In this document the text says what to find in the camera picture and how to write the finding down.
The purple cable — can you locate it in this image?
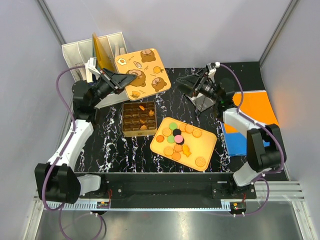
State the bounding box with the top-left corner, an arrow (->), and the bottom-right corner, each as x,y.
41,66 -> 107,240
214,63 -> 287,217

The green macaron cookie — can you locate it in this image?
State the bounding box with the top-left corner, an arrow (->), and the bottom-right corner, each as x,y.
169,122 -> 178,131

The round tan biscuit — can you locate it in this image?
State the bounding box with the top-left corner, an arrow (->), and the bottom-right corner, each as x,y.
195,157 -> 206,168

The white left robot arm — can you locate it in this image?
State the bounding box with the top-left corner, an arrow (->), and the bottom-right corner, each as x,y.
34,68 -> 137,210

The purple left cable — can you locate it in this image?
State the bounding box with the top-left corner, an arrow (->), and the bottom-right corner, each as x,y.
41,66 -> 107,240

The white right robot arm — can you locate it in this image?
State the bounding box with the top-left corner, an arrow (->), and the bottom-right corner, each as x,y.
176,62 -> 287,199

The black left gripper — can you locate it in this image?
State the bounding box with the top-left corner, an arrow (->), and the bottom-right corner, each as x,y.
90,67 -> 137,107

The grey booklet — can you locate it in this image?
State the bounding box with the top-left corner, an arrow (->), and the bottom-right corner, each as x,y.
187,93 -> 215,113

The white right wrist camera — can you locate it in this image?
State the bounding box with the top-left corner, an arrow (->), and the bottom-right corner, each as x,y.
206,61 -> 221,76

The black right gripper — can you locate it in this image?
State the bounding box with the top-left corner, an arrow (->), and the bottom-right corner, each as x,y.
176,67 -> 221,104

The yellow folder in organizer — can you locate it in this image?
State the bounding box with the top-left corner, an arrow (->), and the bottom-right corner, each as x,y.
92,32 -> 115,72

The yellow cookie tray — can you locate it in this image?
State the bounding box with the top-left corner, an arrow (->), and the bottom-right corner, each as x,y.
150,117 -> 217,172

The brown compartment cookie box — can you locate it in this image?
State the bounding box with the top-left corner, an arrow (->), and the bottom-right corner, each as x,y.
121,101 -> 158,138

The orange folder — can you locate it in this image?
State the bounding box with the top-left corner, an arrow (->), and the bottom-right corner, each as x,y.
223,90 -> 279,136

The white file organizer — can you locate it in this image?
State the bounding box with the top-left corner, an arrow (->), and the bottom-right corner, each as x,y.
61,32 -> 127,83

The blue folder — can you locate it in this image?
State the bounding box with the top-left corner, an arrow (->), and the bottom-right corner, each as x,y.
224,132 -> 247,157

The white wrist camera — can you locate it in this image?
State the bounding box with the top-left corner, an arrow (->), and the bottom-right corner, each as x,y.
85,57 -> 100,76
206,61 -> 221,76

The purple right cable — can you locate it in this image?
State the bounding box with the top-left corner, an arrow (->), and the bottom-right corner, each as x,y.
214,63 -> 287,217

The orange flower cookie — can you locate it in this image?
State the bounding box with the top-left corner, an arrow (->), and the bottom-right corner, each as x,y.
148,110 -> 155,117

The black binder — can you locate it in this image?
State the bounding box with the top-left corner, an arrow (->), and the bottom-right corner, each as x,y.
214,61 -> 266,92

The pink macaron cookie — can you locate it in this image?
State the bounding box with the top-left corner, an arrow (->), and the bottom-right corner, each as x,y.
174,134 -> 184,144

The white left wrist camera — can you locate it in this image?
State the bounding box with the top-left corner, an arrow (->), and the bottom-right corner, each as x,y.
85,57 -> 100,76

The black sandwich cookie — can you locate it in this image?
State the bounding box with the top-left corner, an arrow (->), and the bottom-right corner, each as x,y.
172,128 -> 182,136

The silver tin lid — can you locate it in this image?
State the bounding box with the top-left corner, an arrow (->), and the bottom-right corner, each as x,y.
115,48 -> 171,101

